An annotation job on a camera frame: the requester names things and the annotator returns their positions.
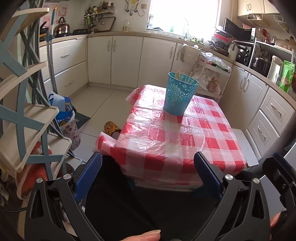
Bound person's right hand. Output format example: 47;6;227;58
270;212;282;240

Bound person's left hand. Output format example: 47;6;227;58
122;230;161;241

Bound white blue folding shelf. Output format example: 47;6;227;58
1;8;72;200

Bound floral fabric bag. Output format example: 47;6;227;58
60;111;81;150

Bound yellow patterned slipper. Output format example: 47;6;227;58
104;121;121;140

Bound blue shopping bag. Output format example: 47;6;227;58
48;91;75;126

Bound green snack bag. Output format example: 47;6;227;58
279;60;295;93

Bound white electric kettle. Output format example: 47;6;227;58
267;55;283;84

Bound red white checkered tablecloth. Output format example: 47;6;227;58
96;85;246;186

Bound white rolling storage cart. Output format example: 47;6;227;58
193;51;233;102

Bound black toaster oven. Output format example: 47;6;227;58
234;41;254;66

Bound teal perforated plastic basket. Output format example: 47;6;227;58
164;72;199;116

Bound black wok pan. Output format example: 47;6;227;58
39;22;49;42

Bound copper kettle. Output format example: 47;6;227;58
54;16;70;38

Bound mop handle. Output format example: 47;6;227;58
46;5;58;94

